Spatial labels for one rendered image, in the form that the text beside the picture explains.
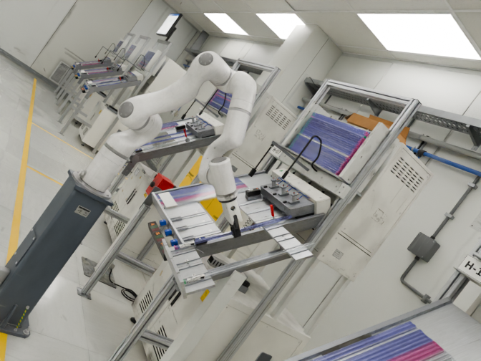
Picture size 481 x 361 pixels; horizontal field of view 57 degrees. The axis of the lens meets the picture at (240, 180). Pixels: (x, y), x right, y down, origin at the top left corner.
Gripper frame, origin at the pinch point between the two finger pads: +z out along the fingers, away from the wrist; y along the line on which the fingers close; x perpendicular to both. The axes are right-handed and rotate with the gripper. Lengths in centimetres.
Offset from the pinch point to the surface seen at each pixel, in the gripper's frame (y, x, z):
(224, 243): 16.0, 2.6, 12.6
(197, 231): 30.5, 10.7, 10.2
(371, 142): 17, -78, -11
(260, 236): 16.9, -14.7, 16.5
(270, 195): 43, -32, 11
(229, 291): -16.5, 11.7, 14.4
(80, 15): 892, 10, -118
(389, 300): 77, -121, 143
